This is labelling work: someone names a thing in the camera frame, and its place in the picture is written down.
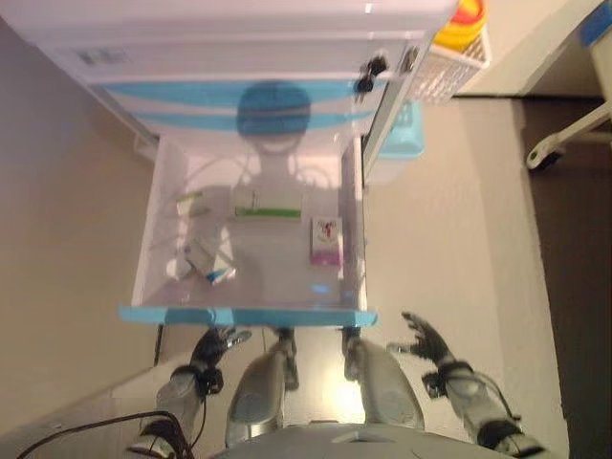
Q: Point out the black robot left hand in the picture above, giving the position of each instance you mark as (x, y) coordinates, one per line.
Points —
(212, 346)

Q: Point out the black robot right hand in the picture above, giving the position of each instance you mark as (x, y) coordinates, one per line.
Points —
(432, 344)

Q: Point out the blue-fronted white cart drawer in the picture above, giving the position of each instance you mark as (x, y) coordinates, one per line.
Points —
(277, 268)
(334, 117)
(143, 90)

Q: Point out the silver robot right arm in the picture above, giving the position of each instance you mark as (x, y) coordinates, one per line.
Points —
(473, 401)

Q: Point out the blue white medicine box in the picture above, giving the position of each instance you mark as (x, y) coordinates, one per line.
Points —
(210, 263)

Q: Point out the pink white medicine box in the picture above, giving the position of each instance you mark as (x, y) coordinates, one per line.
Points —
(326, 241)

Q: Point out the robot right leg grey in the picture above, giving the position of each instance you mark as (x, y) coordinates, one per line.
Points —
(387, 387)

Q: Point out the robot leg grey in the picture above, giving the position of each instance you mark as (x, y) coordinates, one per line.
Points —
(258, 392)
(387, 387)

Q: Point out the robot left leg grey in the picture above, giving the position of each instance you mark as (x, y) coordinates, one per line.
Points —
(258, 392)

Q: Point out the small white bottle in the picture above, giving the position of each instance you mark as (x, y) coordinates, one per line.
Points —
(179, 270)

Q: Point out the grey robot torso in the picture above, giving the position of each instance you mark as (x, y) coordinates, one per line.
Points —
(344, 442)

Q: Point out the long green white box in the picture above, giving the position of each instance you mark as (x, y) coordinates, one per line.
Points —
(268, 205)

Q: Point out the light blue bin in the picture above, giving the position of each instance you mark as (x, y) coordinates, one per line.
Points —
(399, 138)

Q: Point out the bed caster wheel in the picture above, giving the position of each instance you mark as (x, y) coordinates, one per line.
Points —
(542, 158)

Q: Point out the white mesh side basket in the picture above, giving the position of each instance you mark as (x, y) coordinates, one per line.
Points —
(444, 76)

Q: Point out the black keys in lock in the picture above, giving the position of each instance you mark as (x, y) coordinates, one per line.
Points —
(370, 72)

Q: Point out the silver cart latch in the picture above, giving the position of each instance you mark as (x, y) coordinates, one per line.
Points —
(409, 58)

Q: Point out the cart label sticker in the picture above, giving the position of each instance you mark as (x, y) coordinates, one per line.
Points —
(105, 56)

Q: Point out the yellow sharps container red lid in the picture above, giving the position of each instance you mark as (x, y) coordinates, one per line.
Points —
(459, 33)

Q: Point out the white medical cart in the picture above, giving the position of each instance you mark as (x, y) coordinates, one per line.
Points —
(215, 28)

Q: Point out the hospital bed white frame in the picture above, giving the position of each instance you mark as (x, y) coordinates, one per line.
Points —
(588, 95)

